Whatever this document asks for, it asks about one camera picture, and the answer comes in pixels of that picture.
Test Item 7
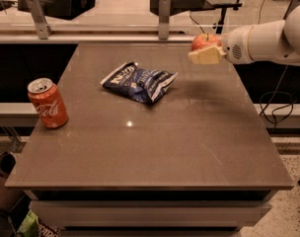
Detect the red coke can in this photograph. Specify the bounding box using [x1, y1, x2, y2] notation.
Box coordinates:
[28, 78, 68, 128]

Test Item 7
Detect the dark bin at left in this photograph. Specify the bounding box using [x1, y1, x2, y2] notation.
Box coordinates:
[0, 152, 24, 210]

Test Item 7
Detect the middle metal rail bracket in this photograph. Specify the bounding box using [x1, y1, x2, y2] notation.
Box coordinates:
[158, 0, 171, 40]

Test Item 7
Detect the blue chip bag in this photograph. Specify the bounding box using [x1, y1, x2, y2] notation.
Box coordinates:
[100, 62, 178, 104]

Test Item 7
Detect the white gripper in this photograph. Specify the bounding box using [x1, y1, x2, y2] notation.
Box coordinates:
[188, 26, 253, 64]

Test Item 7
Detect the grey table drawer unit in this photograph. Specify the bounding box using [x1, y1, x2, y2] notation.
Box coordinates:
[30, 199, 271, 232]

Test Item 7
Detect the black cable on floor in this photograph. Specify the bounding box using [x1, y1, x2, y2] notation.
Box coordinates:
[258, 64, 297, 130]

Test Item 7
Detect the right metal rail bracket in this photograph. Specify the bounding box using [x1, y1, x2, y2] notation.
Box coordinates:
[283, 0, 300, 20]

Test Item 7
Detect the metal rail bracket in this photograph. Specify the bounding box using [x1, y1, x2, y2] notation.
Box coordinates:
[25, 0, 51, 40]
[283, 0, 300, 20]
[158, 0, 171, 40]

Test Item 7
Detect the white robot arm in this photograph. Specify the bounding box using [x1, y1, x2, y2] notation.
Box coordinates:
[188, 5, 300, 66]

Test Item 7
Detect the red apple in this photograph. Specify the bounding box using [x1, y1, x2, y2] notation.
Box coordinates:
[191, 34, 221, 50]

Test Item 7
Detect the green snack bag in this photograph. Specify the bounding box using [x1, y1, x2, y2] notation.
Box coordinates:
[17, 210, 38, 237]

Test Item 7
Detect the left metal rail bracket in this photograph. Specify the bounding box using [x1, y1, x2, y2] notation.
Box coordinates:
[25, 0, 51, 40]

